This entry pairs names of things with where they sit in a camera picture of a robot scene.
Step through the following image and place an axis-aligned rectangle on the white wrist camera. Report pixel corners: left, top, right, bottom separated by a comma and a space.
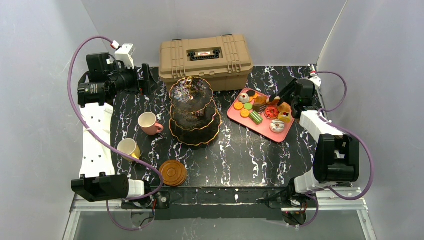
308, 72, 322, 89
110, 40, 135, 69

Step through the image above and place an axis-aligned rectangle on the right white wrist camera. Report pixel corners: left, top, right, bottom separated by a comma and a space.
308, 72, 322, 89

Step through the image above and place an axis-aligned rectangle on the grey powdered cake ball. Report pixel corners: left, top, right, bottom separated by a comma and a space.
237, 93, 250, 104

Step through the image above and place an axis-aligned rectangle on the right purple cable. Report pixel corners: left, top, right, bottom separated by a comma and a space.
281, 70, 376, 229

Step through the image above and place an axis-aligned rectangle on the yellow mug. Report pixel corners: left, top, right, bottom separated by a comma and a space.
117, 138, 141, 162

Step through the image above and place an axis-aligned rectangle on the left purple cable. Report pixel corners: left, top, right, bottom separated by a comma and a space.
67, 35, 165, 232

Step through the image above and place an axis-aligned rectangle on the pink mug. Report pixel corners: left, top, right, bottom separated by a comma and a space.
138, 112, 164, 136

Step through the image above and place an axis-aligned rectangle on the yellow dotted biscuit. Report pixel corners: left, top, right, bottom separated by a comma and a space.
240, 109, 250, 118
233, 101, 244, 111

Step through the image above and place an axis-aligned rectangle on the yellow roll cake with cherry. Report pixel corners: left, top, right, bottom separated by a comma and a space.
277, 111, 292, 124

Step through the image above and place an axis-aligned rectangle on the tan plastic toolbox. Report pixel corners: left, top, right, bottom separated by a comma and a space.
159, 34, 254, 92

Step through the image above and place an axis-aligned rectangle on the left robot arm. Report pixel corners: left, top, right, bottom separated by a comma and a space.
69, 52, 158, 202

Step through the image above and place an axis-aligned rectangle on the black three tier cake stand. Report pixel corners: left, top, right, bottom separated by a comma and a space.
169, 77, 222, 147

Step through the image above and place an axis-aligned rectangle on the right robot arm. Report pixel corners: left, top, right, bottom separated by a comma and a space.
268, 76, 360, 194

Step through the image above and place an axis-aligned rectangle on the green macaron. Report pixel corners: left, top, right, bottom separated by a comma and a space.
243, 102, 253, 111

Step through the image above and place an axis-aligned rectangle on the stack of wooden coasters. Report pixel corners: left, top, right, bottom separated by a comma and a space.
159, 160, 188, 187

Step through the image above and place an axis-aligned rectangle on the green layered cake slice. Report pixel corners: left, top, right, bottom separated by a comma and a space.
249, 111, 263, 125

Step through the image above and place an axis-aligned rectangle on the chocolate layered cake slice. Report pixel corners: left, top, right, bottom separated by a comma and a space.
252, 102, 268, 113

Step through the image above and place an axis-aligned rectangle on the white chocolate drizzled donut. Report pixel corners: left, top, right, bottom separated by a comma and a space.
269, 119, 285, 134

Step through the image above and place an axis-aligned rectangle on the black sandwich cookie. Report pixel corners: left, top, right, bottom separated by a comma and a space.
246, 90, 257, 98

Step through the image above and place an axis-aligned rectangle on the red strawberry tart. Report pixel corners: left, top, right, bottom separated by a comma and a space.
263, 105, 280, 120

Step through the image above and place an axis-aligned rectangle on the orange sugared bun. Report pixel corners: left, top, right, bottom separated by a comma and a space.
277, 102, 291, 113

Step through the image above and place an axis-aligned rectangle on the purple cable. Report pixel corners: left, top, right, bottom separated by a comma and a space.
281, 70, 376, 229
67, 35, 165, 232

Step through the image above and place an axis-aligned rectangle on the white cherry cake slice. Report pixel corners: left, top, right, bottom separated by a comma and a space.
194, 109, 205, 117

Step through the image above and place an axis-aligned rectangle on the brown bread bun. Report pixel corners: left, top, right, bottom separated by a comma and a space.
254, 95, 269, 105

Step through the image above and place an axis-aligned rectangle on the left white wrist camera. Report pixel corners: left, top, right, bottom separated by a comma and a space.
110, 40, 135, 69

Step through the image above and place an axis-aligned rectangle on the pink serving tray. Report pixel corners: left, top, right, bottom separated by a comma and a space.
227, 97, 294, 143

